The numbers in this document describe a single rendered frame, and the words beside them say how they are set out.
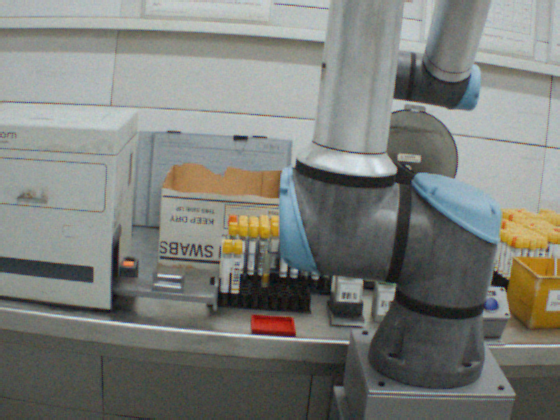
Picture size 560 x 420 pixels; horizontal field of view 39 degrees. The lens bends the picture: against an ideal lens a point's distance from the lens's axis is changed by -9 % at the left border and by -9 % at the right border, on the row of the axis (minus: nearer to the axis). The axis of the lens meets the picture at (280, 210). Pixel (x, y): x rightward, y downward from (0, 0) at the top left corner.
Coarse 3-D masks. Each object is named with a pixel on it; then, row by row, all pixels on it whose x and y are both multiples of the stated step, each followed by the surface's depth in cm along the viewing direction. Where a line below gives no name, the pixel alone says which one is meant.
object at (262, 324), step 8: (256, 320) 138; (264, 320) 138; (272, 320) 138; (280, 320) 138; (288, 320) 139; (256, 328) 133; (264, 328) 133; (272, 328) 135; (280, 328) 135; (288, 328) 135; (288, 336) 132
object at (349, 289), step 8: (336, 280) 142; (344, 280) 140; (352, 280) 140; (360, 280) 140; (336, 288) 141; (344, 288) 140; (352, 288) 140; (360, 288) 140; (336, 296) 141; (344, 296) 140; (352, 296) 140; (360, 296) 140
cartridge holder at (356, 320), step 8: (328, 304) 145; (336, 304) 140; (344, 304) 140; (352, 304) 140; (360, 304) 140; (328, 312) 143; (336, 312) 140; (344, 312) 140; (352, 312) 140; (360, 312) 140; (336, 320) 138; (344, 320) 139; (352, 320) 139; (360, 320) 139
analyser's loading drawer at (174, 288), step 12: (156, 264) 138; (156, 276) 138; (168, 276) 140; (180, 276) 140; (216, 276) 139; (120, 288) 134; (132, 288) 135; (144, 288) 135; (156, 288) 135; (168, 288) 135; (180, 288) 135; (192, 288) 138; (204, 288) 139; (216, 288) 134; (180, 300) 135; (192, 300) 135; (204, 300) 135; (216, 300) 135
